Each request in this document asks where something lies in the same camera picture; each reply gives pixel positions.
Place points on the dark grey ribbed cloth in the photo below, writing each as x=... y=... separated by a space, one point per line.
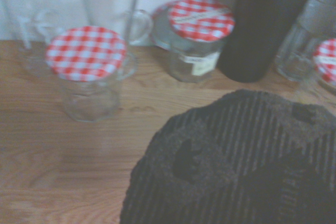
x=236 y=161

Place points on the labelled glass jar checked lid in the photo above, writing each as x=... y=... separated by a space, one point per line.
x=199 y=22

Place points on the empty glass jar checked lid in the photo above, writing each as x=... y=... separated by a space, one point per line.
x=86 y=53

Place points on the tall clear glass mug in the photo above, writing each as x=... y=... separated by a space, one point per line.
x=110 y=6

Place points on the black cylindrical bottle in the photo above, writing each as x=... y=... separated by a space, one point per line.
x=257 y=24

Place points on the small clear glass vessel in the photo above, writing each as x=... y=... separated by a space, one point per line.
x=36 y=30

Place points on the glass grinder grey top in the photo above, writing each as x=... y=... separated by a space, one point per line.
x=304 y=37

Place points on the glass jar red checked lid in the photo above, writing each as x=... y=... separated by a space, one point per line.
x=326 y=58

